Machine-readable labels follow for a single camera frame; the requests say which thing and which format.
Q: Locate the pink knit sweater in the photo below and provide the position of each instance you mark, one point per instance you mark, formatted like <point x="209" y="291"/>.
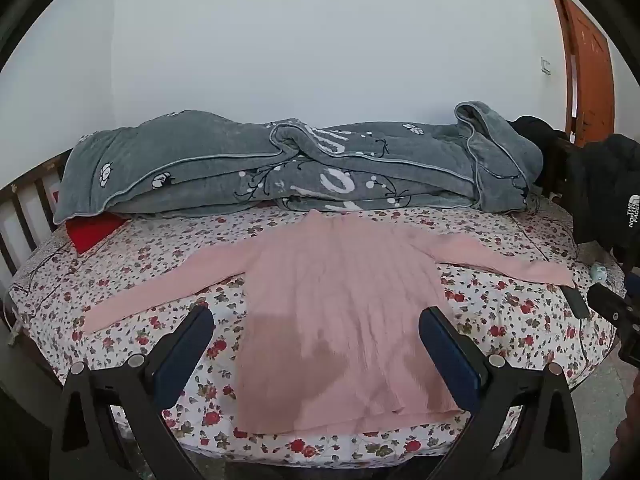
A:
<point x="340" y="300"/>

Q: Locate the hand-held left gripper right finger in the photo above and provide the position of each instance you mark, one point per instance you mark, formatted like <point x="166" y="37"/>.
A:
<point x="447" y="355"/>

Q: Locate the red cloth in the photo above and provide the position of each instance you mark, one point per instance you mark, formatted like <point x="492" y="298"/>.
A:
<point x="92" y="230"/>

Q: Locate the grey floral quilt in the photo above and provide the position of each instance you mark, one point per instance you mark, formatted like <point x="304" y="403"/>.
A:
<point x="310" y="160"/>

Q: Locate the black phone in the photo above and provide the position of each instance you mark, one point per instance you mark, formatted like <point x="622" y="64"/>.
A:
<point x="576" y="302"/>

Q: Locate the dark cloth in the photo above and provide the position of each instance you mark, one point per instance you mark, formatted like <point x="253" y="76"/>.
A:
<point x="532" y="132"/>

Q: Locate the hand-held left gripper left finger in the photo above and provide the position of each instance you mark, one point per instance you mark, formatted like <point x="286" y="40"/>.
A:
<point x="185" y="347"/>

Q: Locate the white wall switch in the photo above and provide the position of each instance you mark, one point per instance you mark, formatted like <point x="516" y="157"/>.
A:
<point x="546" y="66"/>

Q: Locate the orange wooden door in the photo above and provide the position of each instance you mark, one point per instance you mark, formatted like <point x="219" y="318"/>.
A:
<point x="590" y="70"/>

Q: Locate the floral bed sheet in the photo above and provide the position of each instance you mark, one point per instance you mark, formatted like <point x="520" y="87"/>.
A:
<point x="160" y="240"/>

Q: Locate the black jacket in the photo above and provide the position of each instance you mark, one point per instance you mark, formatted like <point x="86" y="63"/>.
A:
<point x="605" y="185"/>

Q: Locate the small light blue toy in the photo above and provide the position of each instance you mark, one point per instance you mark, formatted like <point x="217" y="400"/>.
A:
<point x="598" y="273"/>

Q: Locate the wooden bed headboard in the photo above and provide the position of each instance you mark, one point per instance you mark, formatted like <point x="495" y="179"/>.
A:
<point x="22" y="200"/>

